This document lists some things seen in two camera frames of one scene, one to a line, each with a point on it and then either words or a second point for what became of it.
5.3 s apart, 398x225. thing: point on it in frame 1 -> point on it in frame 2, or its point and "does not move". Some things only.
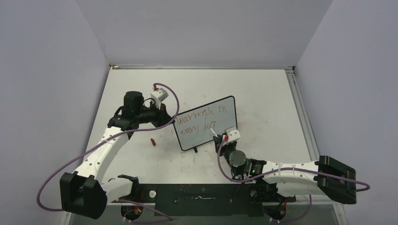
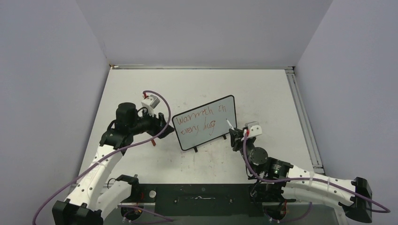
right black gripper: x=226 y=145 -> x=238 y=137
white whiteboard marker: x=213 y=132 -> x=230 y=124
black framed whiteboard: x=193 y=126 does not move
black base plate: x=241 y=199 does not move
